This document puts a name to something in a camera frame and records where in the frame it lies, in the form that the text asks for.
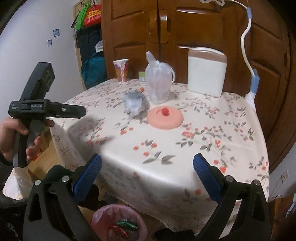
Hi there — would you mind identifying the clear plastic bag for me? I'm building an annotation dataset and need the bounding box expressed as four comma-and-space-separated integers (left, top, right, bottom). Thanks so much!
145, 51, 176, 104

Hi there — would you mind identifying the person's left hand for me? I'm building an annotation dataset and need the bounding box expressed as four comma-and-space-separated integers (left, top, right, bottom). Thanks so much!
1, 117, 45, 163

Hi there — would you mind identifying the orange bin with pink bag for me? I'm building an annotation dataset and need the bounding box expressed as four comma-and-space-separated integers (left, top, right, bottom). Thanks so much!
91, 204, 147, 240

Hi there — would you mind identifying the teal bag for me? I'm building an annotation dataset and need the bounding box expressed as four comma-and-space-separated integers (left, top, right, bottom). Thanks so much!
81, 51, 107, 89

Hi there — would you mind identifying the green foil wrapper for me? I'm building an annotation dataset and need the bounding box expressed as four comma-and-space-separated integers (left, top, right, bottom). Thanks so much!
116, 220, 139, 232

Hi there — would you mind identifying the red foil wrapper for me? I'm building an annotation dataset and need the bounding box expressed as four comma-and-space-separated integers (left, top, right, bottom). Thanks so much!
110, 225, 129, 238

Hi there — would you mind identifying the crumpled grey paper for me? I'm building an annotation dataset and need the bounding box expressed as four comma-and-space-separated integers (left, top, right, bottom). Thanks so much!
122, 90, 149, 118

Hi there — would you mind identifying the red white paper cup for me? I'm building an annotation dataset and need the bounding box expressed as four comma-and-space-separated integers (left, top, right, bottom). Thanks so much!
112, 59, 129, 82

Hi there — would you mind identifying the floral cherry tablecloth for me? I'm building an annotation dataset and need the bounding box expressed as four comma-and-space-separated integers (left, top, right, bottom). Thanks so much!
51, 79, 269, 232

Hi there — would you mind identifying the pink round lid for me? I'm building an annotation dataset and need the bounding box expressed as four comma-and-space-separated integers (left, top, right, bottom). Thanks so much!
147, 106, 184, 130

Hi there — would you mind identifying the green plastic bag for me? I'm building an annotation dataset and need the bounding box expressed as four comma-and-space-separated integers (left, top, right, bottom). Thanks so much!
74, 1, 91, 30

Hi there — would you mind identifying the red hanging bag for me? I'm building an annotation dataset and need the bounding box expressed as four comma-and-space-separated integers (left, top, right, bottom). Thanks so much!
84, 4, 101, 28

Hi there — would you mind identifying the white gooseneck holder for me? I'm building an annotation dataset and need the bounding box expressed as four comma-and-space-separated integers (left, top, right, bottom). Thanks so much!
200, 0, 261, 103

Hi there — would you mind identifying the white container brown top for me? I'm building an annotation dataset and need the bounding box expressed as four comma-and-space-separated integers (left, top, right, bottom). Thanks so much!
188, 47, 227, 97

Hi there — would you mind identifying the wooden cabinet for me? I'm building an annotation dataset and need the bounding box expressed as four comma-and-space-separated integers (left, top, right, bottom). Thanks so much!
101, 0, 295, 169

